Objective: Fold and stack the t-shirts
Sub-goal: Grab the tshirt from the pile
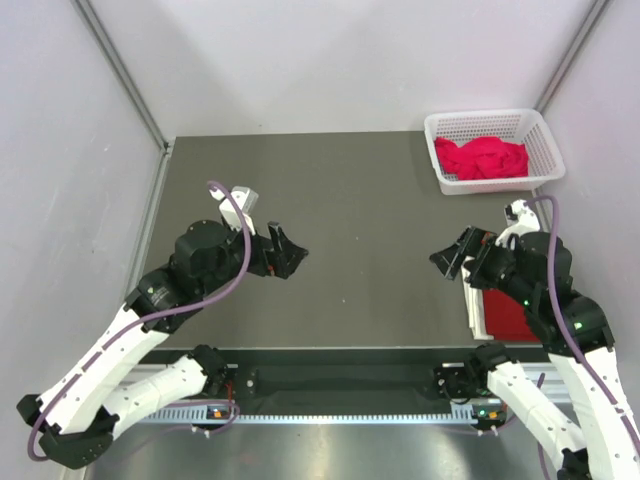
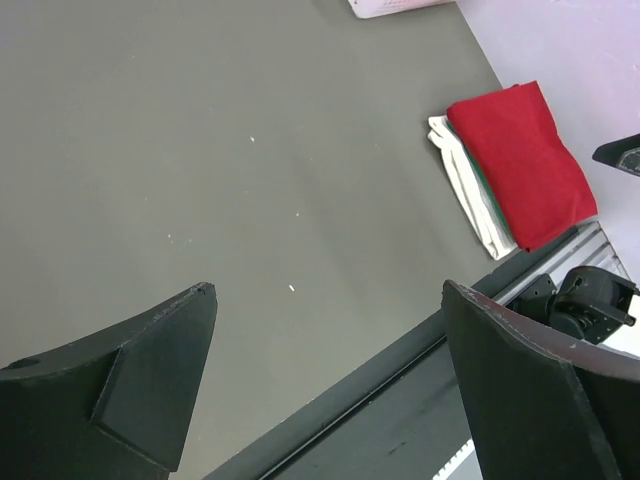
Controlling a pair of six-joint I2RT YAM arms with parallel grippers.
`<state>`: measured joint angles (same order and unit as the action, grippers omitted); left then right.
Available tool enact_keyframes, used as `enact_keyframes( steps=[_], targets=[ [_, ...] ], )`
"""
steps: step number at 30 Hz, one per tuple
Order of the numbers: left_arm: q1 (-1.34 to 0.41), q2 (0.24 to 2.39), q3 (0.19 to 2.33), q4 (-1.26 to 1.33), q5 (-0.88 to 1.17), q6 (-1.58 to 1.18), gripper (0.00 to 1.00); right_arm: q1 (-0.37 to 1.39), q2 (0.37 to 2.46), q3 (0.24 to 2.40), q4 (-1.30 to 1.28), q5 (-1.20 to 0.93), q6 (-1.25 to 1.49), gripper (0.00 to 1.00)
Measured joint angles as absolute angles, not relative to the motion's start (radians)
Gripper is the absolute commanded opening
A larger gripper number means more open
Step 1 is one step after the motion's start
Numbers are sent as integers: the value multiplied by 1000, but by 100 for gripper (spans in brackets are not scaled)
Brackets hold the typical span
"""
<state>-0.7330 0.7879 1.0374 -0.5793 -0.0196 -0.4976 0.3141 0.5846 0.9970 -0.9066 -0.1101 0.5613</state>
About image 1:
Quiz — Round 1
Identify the folded dark red t shirt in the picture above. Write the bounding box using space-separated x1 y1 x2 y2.
483 290 539 343

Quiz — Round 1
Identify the folded white t shirt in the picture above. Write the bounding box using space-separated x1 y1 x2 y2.
461 266 494 341

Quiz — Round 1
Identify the bright pink-red t shirt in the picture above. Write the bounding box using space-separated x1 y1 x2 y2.
434 136 529 181

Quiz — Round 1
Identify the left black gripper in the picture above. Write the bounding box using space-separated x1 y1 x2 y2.
199 216 308 296

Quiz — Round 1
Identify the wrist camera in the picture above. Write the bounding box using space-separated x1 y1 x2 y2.
207 181 259 235
496 199 540 250

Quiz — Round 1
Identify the aluminium corner post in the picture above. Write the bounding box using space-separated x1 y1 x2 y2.
69 0 174 154
533 0 613 115

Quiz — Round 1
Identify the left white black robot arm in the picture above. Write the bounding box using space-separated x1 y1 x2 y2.
17 220 308 469

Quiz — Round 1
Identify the left aluminium corner post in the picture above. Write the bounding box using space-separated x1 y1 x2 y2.
69 0 174 154

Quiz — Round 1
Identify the right aluminium corner post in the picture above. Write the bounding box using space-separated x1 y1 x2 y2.
533 0 613 115

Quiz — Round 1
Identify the grey slotted cable duct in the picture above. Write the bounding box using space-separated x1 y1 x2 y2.
99 402 511 425

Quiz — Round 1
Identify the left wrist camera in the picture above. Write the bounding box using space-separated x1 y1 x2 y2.
207 181 259 235

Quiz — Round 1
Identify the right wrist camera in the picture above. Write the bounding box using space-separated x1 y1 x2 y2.
496 199 540 250

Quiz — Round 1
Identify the white plastic basket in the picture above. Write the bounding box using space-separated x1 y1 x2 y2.
424 108 566 196

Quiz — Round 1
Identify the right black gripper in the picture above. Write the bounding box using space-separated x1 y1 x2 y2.
428 223 535 304

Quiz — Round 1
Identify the aluminium front rail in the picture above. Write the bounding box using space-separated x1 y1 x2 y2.
79 362 626 406

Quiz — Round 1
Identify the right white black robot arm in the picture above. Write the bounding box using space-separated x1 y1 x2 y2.
430 227 639 479

